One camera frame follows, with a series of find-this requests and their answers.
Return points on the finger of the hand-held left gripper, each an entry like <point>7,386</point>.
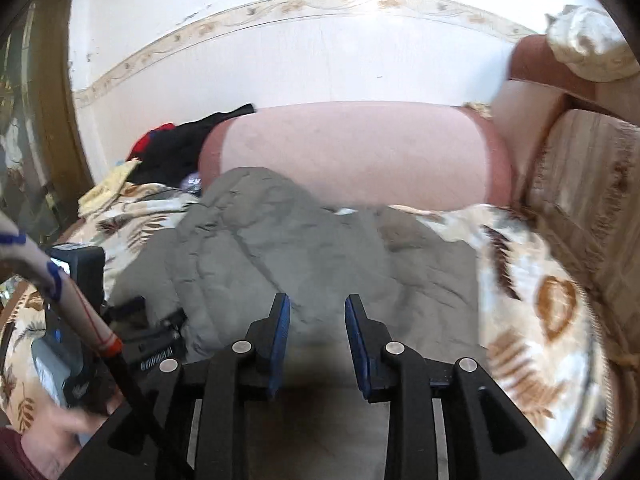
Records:
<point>127,307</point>
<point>162,332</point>

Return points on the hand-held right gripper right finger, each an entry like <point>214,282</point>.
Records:
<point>357,347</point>

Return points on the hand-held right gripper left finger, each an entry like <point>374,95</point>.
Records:
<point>280,342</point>

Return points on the grey quilted hooded jacket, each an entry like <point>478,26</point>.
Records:
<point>300,240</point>

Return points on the person's left forearm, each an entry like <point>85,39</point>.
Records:
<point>12,452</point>

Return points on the person's left hand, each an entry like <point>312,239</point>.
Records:
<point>55,435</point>

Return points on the pale yellow patterned cloth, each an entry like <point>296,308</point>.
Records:
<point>112,185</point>

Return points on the red garment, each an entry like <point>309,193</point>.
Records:
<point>145,142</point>

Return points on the crumpled plastic bag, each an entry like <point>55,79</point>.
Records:
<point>191,180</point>

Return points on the black garment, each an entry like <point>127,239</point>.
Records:
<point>185,145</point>

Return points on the wooden door with glass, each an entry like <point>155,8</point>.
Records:
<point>30,110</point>

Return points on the leaf-print blanket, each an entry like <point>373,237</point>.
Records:
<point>525,285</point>

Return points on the large pink sofa cushion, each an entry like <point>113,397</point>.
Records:
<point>350,150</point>

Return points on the striped beige cushion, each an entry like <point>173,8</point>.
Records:
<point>590,185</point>

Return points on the pink corner sofa cushion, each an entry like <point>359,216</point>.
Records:
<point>525,110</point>

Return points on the white crumpled cloth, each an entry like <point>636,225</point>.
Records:
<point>590,45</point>

